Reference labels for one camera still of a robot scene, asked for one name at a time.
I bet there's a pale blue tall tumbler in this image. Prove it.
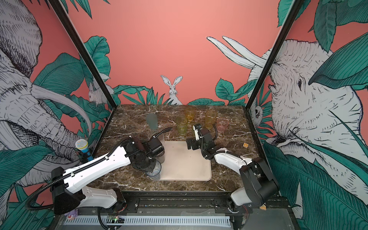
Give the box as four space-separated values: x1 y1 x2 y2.
146 161 162 181

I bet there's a smoky grey tall tumbler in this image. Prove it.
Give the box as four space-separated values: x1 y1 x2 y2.
156 151 165 164

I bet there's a clear tall plastic tumbler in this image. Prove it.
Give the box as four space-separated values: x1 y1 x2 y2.
157 134 165 145

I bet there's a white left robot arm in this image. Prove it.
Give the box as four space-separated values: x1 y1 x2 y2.
51 138 164 215

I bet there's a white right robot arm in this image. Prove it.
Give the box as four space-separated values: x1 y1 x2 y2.
186 132 280 214

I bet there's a white plastic tray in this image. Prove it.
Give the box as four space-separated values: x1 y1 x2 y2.
160 141 212 182

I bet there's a tall green tumbler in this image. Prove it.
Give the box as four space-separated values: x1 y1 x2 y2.
175 116 188 136

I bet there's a short pink tumbler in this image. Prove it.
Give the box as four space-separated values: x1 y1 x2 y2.
217 119 229 133

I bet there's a tall amber tumbler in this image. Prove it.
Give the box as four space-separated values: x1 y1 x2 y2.
205 109 218 129

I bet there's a short amber tumbler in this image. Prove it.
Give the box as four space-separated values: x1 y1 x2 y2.
185 107 196 122

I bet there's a frosted teal textured tumbler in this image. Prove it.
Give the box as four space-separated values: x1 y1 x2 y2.
146 113 158 130

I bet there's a blue toy microphone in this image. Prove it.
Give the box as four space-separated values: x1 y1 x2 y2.
75 139 94 161

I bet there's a white ribbed vent strip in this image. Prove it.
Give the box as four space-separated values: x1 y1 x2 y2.
63 215 231 227

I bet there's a green lit circuit board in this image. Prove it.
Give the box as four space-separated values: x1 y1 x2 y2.
106 216 125 224

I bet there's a small purple toy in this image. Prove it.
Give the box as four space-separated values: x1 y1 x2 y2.
64 209 78 220

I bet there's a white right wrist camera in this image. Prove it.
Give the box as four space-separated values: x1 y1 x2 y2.
193 123 204 141

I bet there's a black front mounting rail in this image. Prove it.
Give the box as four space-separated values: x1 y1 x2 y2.
77 191 291 216

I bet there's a black corner frame post right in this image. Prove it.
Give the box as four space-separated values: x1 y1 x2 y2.
245 0 304 111

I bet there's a black corner frame post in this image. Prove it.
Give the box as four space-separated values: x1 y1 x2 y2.
245 0 304 111
49 0 117 110

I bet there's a black corner frame post left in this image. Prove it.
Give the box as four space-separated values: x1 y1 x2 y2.
49 0 117 110

